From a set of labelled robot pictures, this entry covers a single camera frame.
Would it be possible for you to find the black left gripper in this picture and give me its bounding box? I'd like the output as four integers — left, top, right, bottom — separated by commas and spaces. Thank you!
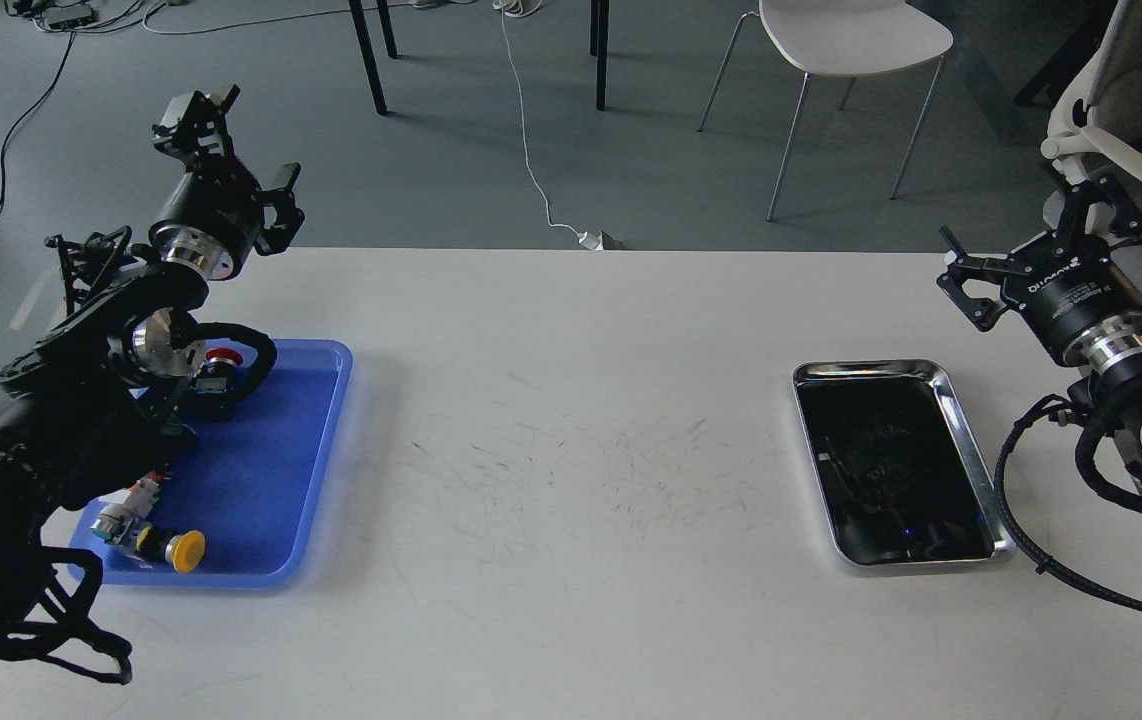
148, 86, 305, 281

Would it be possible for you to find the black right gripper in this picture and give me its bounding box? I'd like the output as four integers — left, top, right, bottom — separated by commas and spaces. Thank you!
936, 173, 1142, 365

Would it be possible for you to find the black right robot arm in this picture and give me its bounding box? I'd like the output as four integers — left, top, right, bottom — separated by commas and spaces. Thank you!
936, 174, 1142, 512

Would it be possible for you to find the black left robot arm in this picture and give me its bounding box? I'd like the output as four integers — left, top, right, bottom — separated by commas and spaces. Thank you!
0, 86, 305, 683

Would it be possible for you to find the black table leg left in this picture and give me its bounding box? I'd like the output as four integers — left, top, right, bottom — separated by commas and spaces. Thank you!
347, 0, 399, 117

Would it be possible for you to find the black table leg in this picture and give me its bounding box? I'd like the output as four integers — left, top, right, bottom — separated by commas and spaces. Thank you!
347, 0, 399, 117
588, 0, 611, 111

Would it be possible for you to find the silver metal tray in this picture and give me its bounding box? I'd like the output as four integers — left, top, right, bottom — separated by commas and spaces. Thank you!
791, 359, 1014, 573

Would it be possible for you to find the white plastic chair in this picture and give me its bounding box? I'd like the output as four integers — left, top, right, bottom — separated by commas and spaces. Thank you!
695, 1, 955, 222

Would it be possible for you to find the blue plastic tray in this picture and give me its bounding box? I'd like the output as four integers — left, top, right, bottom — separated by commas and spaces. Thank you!
71, 339, 353, 589

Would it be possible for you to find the black table leg right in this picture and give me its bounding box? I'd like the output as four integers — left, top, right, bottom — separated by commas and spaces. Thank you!
588, 0, 611, 111

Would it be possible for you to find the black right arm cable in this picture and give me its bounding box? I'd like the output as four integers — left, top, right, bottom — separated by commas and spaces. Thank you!
994, 395, 1142, 635

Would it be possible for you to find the red push button switch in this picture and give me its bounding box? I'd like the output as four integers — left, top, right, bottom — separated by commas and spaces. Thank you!
183, 347, 246, 421

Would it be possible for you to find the white cable on floor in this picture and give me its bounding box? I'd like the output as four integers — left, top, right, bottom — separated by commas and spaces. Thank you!
493, 0, 622, 251

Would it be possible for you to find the orange white switch block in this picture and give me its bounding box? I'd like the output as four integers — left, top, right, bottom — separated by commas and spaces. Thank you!
91, 471, 164, 550

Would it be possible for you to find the yellow push button switch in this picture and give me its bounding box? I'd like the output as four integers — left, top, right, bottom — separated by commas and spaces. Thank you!
127, 523, 207, 573

